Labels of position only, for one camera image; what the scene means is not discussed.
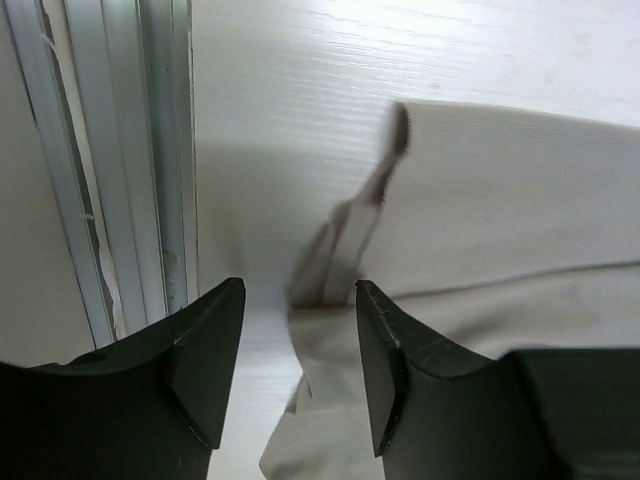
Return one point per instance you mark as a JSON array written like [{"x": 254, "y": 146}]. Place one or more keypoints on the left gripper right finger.
[{"x": 437, "y": 410}]

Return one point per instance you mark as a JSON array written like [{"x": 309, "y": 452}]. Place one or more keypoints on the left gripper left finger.
[{"x": 149, "y": 406}]

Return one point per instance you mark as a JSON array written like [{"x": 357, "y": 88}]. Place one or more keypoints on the grey trousers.
[{"x": 499, "y": 228}]

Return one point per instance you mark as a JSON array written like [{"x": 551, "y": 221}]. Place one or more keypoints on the left aluminium rail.
[{"x": 110, "y": 88}]

